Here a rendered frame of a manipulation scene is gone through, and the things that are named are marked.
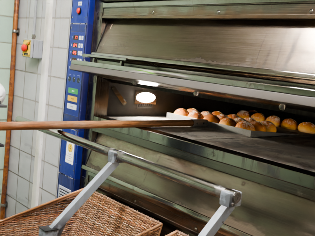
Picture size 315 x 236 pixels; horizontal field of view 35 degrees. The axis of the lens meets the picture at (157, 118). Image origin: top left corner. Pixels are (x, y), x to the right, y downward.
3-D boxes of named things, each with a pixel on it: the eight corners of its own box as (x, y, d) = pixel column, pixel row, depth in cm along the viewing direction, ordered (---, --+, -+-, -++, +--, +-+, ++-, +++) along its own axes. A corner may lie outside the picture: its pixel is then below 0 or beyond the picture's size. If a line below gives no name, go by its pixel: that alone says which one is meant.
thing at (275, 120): (262, 124, 271) (263, 114, 270) (268, 124, 276) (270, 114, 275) (278, 127, 264) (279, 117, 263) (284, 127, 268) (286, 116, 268)
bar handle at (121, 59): (79, 65, 222) (82, 66, 223) (123, 71, 197) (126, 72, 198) (82, 53, 222) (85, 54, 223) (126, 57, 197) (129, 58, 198)
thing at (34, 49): (33, 57, 280) (35, 39, 279) (42, 59, 272) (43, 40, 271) (21, 56, 275) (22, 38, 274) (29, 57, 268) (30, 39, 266)
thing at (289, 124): (277, 127, 263) (278, 117, 263) (284, 127, 268) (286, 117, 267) (293, 130, 256) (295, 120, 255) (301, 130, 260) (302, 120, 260)
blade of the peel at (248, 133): (250, 136, 216) (251, 130, 215) (166, 117, 257) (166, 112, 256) (298, 134, 239) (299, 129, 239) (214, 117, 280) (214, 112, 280)
